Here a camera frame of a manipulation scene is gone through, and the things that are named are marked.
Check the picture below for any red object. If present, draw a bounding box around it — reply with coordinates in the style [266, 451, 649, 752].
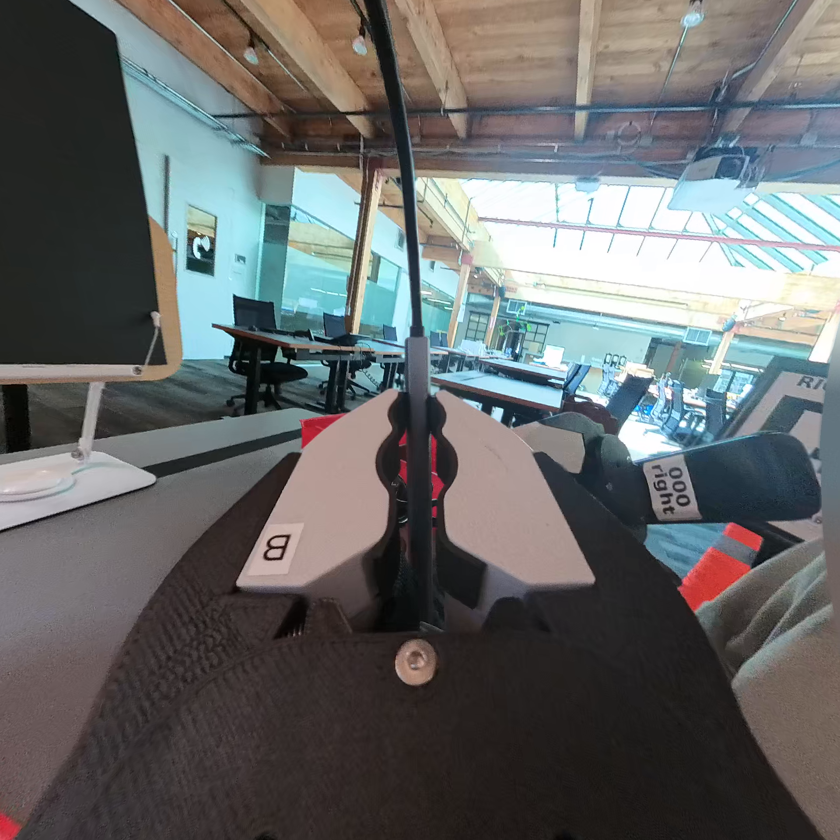
[301, 415, 412, 475]

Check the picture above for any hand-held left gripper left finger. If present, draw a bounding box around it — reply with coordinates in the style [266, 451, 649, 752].
[235, 389, 403, 627]

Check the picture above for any black panel with wooden back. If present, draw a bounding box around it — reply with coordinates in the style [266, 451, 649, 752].
[0, 0, 183, 385]

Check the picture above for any person's right forearm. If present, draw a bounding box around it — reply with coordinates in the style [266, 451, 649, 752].
[694, 537, 840, 840]

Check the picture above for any black office chair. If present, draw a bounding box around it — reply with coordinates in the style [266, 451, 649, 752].
[318, 313, 373, 401]
[225, 294, 309, 418]

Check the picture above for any short black hub cable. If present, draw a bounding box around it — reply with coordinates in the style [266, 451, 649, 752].
[363, 0, 426, 342]

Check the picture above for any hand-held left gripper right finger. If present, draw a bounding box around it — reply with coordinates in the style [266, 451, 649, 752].
[428, 390, 597, 611]

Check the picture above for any glass partition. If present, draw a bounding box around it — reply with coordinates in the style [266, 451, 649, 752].
[258, 167, 403, 324]

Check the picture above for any orange striped object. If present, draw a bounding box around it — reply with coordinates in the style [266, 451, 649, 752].
[678, 529, 766, 613]

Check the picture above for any dark wall poster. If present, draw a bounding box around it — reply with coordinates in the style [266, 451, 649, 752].
[185, 204, 218, 277]

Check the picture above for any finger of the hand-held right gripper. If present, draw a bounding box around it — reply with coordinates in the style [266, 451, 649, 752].
[513, 422, 586, 475]

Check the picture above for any wooden office desk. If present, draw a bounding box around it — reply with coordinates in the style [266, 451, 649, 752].
[211, 322, 371, 416]
[430, 369, 567, 429]

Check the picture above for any white ceiling projector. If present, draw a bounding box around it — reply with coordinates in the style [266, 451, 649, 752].
[668, 134, 770, 212]

